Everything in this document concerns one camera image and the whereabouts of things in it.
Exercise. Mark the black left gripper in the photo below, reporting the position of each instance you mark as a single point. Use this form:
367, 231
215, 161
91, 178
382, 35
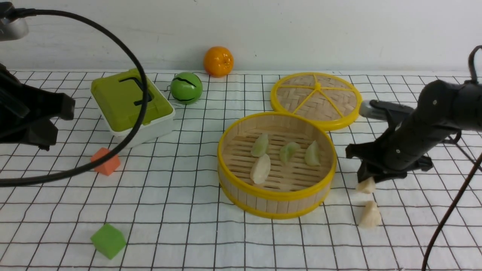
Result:
26, 113

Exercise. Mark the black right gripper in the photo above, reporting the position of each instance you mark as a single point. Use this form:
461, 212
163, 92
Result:
400, 149

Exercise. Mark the white dumpling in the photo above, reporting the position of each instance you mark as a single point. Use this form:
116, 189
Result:
367, 186
371, 216
261, 169

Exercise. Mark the pale green dumpling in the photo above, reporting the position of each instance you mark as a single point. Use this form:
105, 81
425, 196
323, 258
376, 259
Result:
287, 152
312, 154
260, 146

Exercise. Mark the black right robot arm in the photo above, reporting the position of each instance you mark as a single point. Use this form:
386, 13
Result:
442, 109

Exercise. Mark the bamboo steamer lid yellow rim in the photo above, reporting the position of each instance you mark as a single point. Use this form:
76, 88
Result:
330, 102

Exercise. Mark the bamboo steamer tray yellow rim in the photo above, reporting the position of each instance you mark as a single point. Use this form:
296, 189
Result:
291, 190

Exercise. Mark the green lidded white box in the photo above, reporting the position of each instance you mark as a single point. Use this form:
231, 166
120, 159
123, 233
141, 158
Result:
119, 98

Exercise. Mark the orange foam cube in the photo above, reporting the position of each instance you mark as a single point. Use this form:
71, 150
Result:
109, 166

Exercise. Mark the green foam cube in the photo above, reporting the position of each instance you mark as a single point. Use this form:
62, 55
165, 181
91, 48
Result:
108, 240

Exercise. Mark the green toy ball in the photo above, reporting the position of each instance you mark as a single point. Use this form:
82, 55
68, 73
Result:
186, 87

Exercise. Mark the orange toy fruit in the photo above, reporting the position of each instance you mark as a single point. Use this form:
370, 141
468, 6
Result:
218, 61

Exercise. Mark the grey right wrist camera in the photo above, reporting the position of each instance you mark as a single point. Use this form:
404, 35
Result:
385, 111

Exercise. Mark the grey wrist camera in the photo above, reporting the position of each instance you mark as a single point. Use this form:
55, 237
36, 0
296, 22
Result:
12, 27
385, 111

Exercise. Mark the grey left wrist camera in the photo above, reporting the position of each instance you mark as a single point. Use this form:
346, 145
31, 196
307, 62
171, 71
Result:
12, 27

